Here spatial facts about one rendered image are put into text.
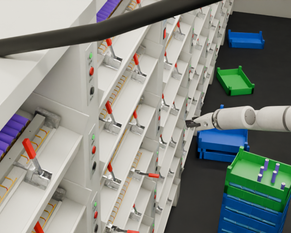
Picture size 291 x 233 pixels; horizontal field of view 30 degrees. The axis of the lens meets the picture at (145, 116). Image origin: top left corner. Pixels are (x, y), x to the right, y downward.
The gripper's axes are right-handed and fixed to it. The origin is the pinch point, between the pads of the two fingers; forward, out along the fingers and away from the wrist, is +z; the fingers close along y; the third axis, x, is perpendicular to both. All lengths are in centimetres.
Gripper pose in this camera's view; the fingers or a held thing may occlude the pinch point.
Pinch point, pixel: (192, 121)
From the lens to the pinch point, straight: 224.1
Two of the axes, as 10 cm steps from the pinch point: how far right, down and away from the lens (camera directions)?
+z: -6.0, 0.7, 7.9
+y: 7.4, -3.1, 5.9
